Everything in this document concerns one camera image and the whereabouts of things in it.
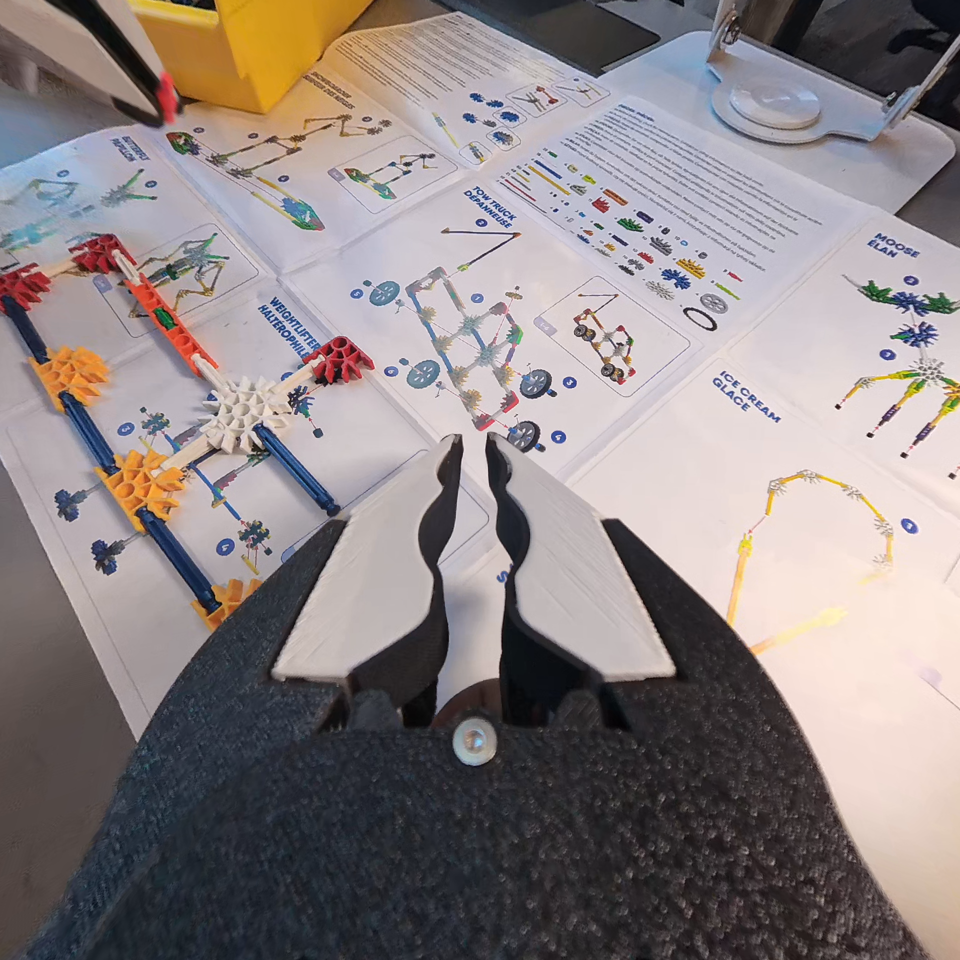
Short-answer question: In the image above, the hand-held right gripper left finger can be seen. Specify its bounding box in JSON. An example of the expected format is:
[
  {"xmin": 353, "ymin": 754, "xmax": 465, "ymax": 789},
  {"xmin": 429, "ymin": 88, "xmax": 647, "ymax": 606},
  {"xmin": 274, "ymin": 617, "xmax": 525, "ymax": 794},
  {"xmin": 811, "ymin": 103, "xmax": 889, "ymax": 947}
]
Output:
[{"xmin": 270, "ymin": 433, "xmax": 465, "ymax": 729}]

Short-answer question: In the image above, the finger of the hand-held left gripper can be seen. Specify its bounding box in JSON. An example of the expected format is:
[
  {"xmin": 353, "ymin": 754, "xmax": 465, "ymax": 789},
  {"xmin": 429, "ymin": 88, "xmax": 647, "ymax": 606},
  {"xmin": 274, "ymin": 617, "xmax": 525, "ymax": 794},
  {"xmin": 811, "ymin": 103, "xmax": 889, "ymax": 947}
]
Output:
[
  {"xmin": 81, "ymin": 0, "xmax": 170, "ymax": 112},
  {"xmin": 0, "ymin": 0, "xmax": 162, "ymax": 127}
]

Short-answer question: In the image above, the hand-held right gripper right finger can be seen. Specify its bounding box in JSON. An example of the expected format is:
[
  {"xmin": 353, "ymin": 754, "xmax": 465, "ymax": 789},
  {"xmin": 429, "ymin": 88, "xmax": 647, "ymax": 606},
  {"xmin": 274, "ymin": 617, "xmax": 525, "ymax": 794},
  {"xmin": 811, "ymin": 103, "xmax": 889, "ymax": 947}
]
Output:
[{"xmin": 484, "ymin": 432, "xmax": 678, "ymax": 729}]

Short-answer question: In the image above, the yellow plastic bin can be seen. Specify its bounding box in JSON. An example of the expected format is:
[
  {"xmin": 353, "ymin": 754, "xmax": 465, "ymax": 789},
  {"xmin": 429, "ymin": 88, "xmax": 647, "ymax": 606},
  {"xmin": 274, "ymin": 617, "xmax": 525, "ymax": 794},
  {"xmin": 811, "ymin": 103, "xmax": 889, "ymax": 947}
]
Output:
[{"xmin": 127, "ymin": 0, "xmax": 376, "ymax": 115}]

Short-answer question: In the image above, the colourful construction toy model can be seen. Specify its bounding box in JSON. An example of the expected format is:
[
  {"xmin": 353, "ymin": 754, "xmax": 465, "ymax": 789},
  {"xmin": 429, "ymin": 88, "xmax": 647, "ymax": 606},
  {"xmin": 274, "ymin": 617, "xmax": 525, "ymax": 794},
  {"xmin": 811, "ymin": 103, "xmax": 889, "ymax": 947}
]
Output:
[{"xmin": 0, "ymin": 232, "xmax": 376, "ymax": 631}]

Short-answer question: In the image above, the white desk stand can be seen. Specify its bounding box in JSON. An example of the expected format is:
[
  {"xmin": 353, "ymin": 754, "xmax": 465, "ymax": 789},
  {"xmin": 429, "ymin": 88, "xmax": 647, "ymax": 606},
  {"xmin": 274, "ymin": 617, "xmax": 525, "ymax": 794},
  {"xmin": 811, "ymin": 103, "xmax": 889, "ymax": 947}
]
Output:
[{"xmin": 596, "ymin": 0, "xmax": 960, "ymax": 219}]

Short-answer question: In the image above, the printed paper instruction sheet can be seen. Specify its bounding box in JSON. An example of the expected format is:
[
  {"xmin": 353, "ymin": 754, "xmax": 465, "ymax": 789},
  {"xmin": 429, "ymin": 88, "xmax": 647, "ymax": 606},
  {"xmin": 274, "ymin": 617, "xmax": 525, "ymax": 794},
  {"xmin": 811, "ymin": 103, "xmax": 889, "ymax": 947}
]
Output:
[{"xmin": 0, "ymin": 11, "xmax": 960, "ymax": 960}]

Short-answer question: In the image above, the black flat pad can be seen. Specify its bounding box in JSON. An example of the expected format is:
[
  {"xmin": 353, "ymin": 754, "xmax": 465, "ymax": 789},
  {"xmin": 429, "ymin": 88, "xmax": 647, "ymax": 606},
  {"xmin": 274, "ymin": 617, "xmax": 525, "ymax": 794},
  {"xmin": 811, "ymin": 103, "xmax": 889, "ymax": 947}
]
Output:
[{"xmin": 438, "ymin": 0, "xmax": 661, "ymax": 76}]

